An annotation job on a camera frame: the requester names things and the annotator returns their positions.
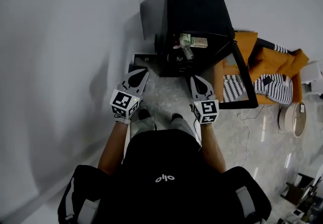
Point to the pale oval lid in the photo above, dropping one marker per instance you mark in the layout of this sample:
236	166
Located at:
176	47

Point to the white wristband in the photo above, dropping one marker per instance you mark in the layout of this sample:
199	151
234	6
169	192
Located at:
123	120

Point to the orange sofa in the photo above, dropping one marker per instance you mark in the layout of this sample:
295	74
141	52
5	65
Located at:
277	64

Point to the small white card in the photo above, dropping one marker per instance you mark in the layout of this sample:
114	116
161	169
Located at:
302	108

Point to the clear plastic bottle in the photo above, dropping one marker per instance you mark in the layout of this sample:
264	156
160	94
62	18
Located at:
188	53

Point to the dark wooden chair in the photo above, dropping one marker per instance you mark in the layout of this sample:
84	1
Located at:
294	190

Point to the beige plastic block part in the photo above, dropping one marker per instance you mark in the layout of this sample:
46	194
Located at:
200	42

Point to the round beige side table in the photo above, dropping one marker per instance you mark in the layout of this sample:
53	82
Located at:
290	119

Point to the person's left forearm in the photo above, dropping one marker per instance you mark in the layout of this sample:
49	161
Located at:
112	147

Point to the orange sofa cushion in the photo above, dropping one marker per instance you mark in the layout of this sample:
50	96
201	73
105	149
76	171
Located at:
272	62
300	60
246	44

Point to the person's grey trousers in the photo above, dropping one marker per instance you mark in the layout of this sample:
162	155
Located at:
180	125

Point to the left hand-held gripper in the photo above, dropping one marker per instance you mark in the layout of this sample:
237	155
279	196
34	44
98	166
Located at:
125	103

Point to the white storage shelf unit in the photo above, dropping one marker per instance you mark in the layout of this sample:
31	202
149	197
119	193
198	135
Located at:
313	76

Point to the black white striped blanket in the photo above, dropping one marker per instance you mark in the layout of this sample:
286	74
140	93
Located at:
275	89

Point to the person's black shoe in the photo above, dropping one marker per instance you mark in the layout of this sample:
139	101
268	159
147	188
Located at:
143	114
177	116

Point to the person's right black shoe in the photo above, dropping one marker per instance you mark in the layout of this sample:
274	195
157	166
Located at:
177	116

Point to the person's right forearm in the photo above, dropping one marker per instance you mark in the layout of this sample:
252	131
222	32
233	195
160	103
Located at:
212	147

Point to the person's left black shoe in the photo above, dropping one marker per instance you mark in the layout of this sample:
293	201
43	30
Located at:
143	114

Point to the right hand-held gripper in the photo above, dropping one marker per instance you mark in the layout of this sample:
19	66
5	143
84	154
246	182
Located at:
205	110

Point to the person's black top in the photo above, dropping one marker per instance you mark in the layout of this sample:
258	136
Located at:
164	182

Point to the black glass-door cabinet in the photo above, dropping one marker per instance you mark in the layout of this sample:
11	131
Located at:
191	11

